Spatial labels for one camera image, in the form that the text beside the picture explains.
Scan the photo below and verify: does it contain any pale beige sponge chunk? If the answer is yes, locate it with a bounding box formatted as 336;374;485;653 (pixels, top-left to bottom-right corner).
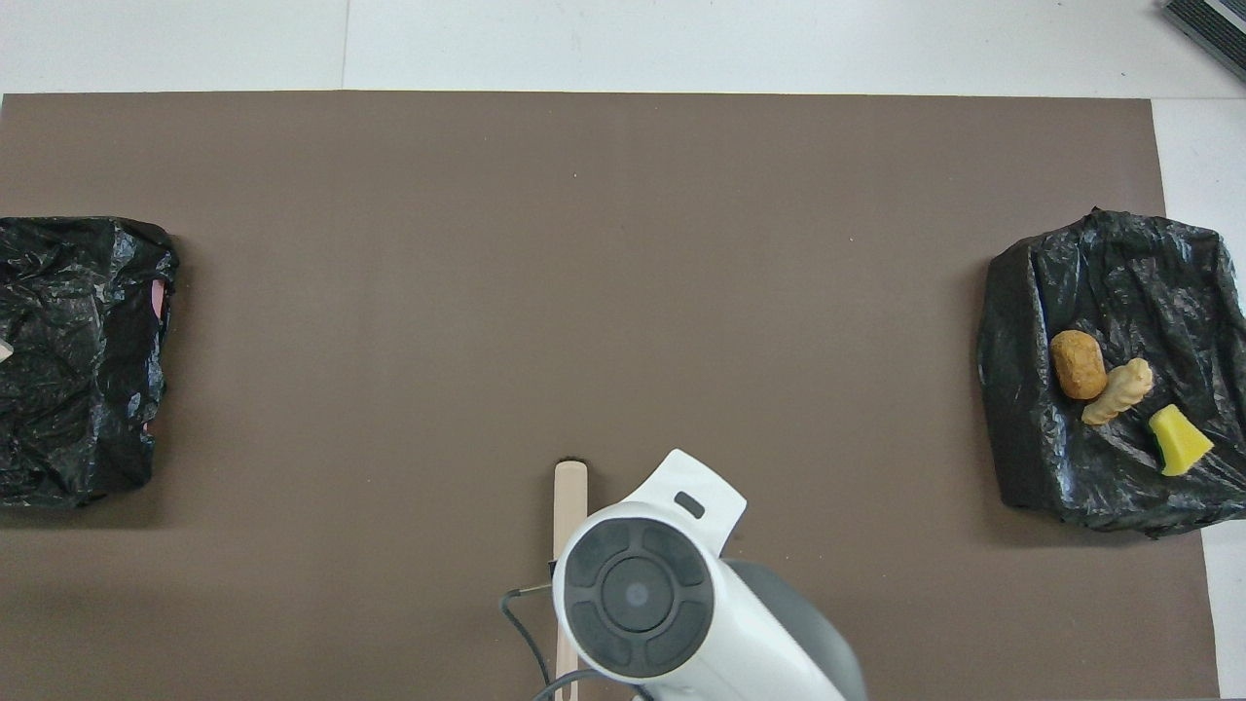
1081;357;1154;426

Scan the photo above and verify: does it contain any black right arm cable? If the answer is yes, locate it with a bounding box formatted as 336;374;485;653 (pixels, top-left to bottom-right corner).
500;582;605;701

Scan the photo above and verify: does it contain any brown table mat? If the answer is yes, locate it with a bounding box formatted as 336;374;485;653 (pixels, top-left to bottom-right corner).
0;92;1224;701

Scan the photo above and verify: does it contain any orange-brown sponge lump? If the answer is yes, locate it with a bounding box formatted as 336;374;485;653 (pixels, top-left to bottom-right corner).
1050;330;1109;401

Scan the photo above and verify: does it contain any dark grey ribbed object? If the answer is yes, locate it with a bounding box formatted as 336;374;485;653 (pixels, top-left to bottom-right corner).
1163;0;1246;74

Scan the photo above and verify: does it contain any beige hand brush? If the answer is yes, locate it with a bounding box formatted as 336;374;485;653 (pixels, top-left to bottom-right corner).
552;461;590;701

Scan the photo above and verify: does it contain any yellow sponge wedge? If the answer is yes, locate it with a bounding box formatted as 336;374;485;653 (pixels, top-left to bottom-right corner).
1148;404;1216;478

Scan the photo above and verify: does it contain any black bag-lined bin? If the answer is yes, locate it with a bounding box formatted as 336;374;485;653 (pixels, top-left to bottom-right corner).
0;216;179;509
976;206;1246;538

